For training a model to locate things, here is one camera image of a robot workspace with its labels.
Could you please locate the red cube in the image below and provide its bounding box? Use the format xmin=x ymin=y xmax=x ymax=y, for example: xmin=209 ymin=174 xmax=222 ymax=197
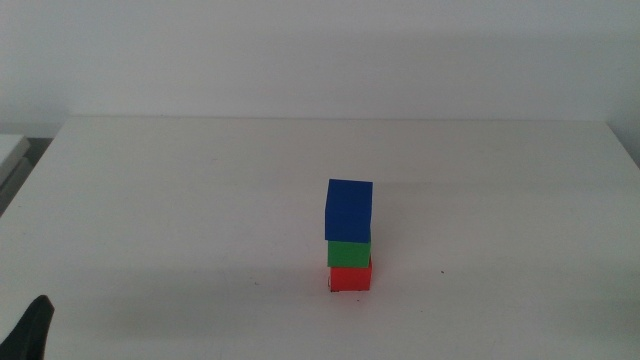
xmin=328 ymin=258 xmax=374 ymax=293

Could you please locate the green cube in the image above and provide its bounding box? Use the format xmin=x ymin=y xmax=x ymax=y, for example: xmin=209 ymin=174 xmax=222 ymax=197
xmin=327 ymin=239 xmax=373 ymax=269

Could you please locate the blue cube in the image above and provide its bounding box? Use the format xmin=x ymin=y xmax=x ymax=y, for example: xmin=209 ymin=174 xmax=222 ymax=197
xmin=324 ymin=178 xmax=374 ymax=245

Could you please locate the white side table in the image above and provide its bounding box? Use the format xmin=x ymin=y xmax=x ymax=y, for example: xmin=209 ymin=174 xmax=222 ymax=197
xmin=0 ymin=133 xmax=31 ymax=214

